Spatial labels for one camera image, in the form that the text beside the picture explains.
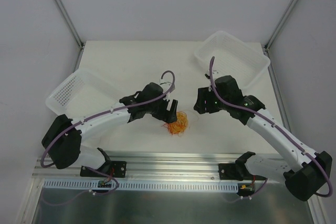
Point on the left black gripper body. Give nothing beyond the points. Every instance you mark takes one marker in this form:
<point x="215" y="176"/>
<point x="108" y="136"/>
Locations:
<point x="165" y="110"/>

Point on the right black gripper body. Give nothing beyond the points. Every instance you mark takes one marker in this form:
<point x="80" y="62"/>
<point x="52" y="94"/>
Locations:
<point x="203" y="102"/>

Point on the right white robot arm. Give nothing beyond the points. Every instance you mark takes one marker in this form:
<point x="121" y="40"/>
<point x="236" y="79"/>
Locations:
<point x="303" y="171"/>

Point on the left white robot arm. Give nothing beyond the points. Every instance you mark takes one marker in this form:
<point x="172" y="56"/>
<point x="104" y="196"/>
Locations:
<point x="63" y="142"/>

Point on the right white plastic basket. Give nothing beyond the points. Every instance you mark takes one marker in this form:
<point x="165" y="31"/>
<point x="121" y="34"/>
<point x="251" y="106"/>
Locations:
<point x="232" y="57"/>

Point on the white plastic basket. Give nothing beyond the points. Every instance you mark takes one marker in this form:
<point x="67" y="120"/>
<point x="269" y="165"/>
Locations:
<point x="85" y="92"/>
<point x="232" y="57"/>

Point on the left white plastic basket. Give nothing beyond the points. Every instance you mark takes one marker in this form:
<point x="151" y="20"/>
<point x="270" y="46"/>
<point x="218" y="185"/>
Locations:
<point x="85" y="92"/>

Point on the aluminium mounting rail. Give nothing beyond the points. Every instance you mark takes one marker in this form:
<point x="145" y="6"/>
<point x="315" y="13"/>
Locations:
<point x="172" y="166"/>

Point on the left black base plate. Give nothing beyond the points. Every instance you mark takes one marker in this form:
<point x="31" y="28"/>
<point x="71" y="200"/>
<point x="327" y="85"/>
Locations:
<point x="116" y="169"/>

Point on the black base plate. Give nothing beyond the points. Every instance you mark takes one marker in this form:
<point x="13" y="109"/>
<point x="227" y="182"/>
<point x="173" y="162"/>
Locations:
<point x="232" y="171"/>
<point x="116" y="169"/>

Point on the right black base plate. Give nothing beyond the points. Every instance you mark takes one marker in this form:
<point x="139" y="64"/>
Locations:
<point x="232" y="171"/>

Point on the white slotted cable duct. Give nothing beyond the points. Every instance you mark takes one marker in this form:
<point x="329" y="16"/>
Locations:
<point x="131" y="185"/>

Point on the right aluminium frame post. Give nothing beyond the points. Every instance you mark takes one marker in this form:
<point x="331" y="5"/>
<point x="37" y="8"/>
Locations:
<point x="281" y="24"/>

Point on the aluminium frame post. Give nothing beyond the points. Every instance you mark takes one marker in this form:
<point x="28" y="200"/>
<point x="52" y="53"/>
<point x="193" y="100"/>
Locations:
<point x="281" y="24"/>
<point x="69" y="23"/>

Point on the left aluminium frame post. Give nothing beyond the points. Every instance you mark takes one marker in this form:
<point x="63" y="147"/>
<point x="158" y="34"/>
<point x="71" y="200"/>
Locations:
<point x="69" y="23"/>

